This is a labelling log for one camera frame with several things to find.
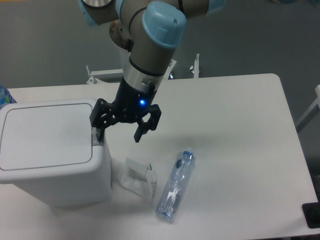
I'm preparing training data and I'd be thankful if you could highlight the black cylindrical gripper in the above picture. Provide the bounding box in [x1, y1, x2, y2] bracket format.
[89, 77, 162, 143]

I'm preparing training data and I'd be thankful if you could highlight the white push-top trash can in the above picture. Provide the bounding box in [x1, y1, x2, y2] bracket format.
[0, 98, 113, 207]

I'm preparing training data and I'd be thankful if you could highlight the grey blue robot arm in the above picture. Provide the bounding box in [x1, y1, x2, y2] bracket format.
[78, 0, 225, 142]

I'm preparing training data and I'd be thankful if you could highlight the crumpled white plastic wrapper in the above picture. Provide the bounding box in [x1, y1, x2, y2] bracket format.
[115, 158, 157, 203]

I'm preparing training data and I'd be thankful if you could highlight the clear plastic water bottle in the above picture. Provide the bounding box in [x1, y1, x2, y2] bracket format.
[155, 148, 196, 221]

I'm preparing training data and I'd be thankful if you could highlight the blue bottle at left edge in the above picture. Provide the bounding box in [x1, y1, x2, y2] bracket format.
[0, 85, 17, 109]

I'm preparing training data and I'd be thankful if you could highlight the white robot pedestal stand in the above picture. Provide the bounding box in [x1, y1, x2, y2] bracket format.
[85, 19, 202, 85]

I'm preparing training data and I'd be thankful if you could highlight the white frame at right edge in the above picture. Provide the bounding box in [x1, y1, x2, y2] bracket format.
[295, 85, 320, 133]

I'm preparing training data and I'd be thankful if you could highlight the black table clamp mount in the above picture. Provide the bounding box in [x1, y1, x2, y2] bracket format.
[302, 202, 320, 229]

